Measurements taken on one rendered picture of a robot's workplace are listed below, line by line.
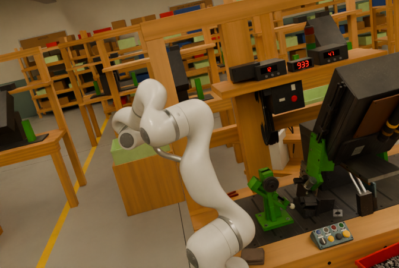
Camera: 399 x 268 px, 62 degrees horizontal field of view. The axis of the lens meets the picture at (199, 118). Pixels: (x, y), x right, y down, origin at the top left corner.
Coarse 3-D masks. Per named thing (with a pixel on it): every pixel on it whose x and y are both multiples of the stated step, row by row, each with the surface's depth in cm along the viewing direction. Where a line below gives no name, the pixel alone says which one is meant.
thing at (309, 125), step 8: (312, 120) 184; (304, 128) 179; (312, 128) 173; (304, 136) 181; (304, 144) 184; (304, 152) 186; (304, 160) 190; (336, 168) 175; (328, 176) 175; (336, 176) 176; (344, 176) 177; (328, 184) 177; (336, 184) 178; (344, 184) 178
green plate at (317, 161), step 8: (312, 136) 159; (312, 144) 159; (320, 144) 153; (312, 152) 159; (320, 152) 153; (312, 160) 159; (320, 160) 153; (312, 168) 159; (320, 168) 153; (328, 168) 156
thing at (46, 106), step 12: (72, 36) 1014; (48, 48) 991; (72, 48) 1045; (24, 60) 1033; (48, 60) 1008; (60, 60) 1017; (72, 60) 1010; (24, 72) 1002; (84, 72) 1024; (60, 84) 1033; (84, 84) 1038; (36, 96) 1025; (36, 108) 1034; (48, 108) 1040
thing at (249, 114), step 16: (224, 32) 168; (240, 32) 169; (160, 48) 165; (224, 48) 172; (240, 48) 171; (160, 64) 167; (240, 64) 173; (160, 80) 169; (176, 96) 172; (240, 96) 178; (240, 112) 180; (256, 112) 182; (240, 128) 183; (256, 128) 184; (176, 144) 179; (240, 144) 193; (256, 144) 186; (256, 160) 189; (256, 176) 192; (192, 208) 190
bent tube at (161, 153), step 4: (156, 148) 164; (156, 152) 165; (160, 152) 164; (164, 152) 165; (164, 156) 164; (168, 156) 164; (172, 156) 163; (176, 156) 163; (180, 156) 164; (176, 160) 163
